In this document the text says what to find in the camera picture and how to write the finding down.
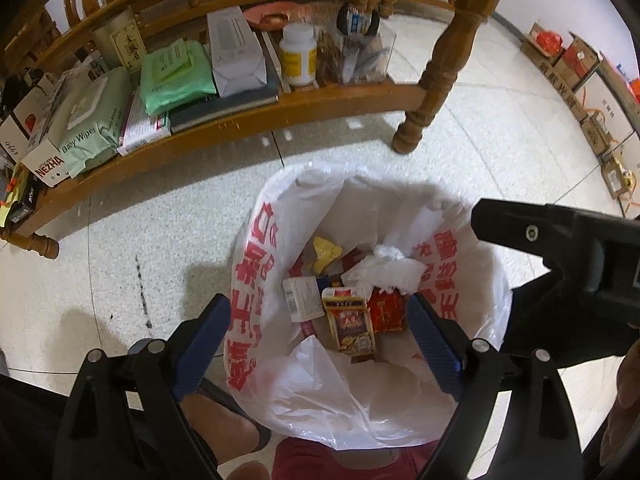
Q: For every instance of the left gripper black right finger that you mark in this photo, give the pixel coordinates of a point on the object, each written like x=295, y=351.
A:
x=539, y=438

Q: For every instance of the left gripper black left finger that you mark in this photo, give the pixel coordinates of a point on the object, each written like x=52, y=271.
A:
x=123, y=419

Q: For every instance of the white tissue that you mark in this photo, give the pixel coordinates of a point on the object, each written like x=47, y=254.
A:
x=387, y=269

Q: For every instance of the yellow snack wrapper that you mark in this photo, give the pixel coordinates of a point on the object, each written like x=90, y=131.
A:
x=326, y=252

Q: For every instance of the white red-print trash bag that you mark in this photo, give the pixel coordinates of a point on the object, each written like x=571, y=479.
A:
x=319, y=346

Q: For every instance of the red trash bin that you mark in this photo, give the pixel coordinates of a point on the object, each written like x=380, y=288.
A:
x=306, y=460

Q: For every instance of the red box in trash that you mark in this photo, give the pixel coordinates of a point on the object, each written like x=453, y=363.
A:
x=387, y=311

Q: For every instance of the small white box in trash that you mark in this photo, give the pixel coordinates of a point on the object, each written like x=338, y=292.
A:
x=302, y=296

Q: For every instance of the dark snack packet in trash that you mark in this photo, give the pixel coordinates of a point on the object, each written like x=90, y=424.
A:
x=349, y=322

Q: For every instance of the person's sandaled foot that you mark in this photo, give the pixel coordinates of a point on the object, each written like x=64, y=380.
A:
x=226, y=429

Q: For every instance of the Nezha white red box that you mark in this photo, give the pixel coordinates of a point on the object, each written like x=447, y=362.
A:
x=46, y=163

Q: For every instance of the baby wipes pack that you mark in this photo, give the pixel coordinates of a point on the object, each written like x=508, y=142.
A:
x=87, y=130

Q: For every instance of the clear plastic organizer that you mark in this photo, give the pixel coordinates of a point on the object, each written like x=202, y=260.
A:
x=355, y=48

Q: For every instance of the dark notebook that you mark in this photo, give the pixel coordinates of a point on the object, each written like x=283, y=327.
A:
x=213, y=107

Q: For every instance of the green wipes pack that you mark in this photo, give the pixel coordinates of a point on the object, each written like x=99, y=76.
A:
x=175, y=75

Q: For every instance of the white yellow pill bottle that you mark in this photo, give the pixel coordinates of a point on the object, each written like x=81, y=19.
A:
x=298, y=54

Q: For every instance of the white carton box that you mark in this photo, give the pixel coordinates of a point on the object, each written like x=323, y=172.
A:
x=238, y=61

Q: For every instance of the gold tea tin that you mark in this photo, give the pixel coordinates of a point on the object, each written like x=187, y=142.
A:
x=119, y=41

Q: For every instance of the pink dish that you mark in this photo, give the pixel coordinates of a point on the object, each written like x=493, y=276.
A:
x=269, y=16

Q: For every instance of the cardboard boxes by wall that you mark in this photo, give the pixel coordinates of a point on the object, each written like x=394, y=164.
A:
x=600, y=98

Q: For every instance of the wooden coffee table frame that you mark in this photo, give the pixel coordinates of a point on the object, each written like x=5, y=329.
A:
x=136, y=84

